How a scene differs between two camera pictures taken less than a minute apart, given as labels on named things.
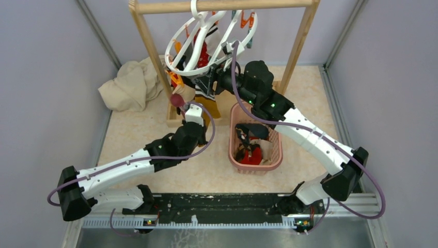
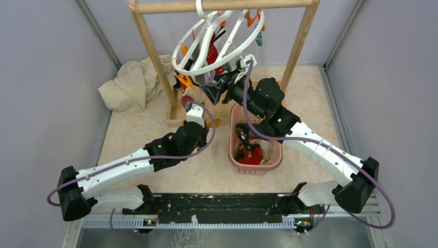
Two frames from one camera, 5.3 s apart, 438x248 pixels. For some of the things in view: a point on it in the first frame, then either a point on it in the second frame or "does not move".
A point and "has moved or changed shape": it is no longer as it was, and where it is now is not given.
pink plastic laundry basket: (241, 113) does not move
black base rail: (251, 206) does not move
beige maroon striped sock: (181, 94) has moved or changed shape
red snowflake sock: (204, 60) → (212, 55)
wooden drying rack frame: (310, 7) does not move
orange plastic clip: (176, 78) → (185, 79)
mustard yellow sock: (211, 105) has moved or changed shape
